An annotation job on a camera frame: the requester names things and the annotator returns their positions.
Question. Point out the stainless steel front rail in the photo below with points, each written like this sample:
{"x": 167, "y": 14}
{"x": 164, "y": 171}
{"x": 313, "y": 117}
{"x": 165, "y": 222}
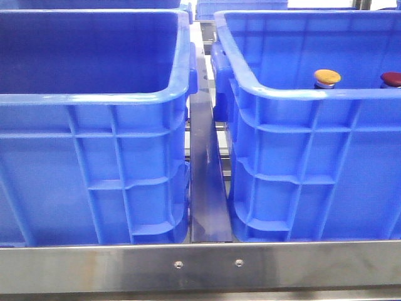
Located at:
{"x": 204, "y": 266}

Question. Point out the blue bin behind left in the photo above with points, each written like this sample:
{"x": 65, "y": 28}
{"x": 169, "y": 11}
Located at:
{"x": 100, "y": 4}

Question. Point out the blue plastic bin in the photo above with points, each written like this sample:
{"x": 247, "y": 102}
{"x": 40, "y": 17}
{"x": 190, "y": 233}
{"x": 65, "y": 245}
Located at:
{"x": 93, "y": 112}
{"x": 310, "y": 164}

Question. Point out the yellow push button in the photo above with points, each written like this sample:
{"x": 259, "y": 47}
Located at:
{"x": 326, "y": 79}

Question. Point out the left blue plastic bin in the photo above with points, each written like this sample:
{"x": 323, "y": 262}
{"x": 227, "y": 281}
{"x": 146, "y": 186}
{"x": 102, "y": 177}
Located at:
{"x": 93, "y": 112}

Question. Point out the right blue plastic bin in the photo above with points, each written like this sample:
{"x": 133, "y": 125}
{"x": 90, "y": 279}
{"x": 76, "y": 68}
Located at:
{"x": 310, "y": 164}

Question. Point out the far blue crate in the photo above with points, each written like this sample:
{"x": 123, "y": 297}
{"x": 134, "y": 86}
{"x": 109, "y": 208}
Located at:
{"x": 205, "y": 9}

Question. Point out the red push button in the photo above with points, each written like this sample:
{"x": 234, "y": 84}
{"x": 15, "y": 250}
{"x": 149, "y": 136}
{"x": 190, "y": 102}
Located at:
{"x": 391, "y": 79}

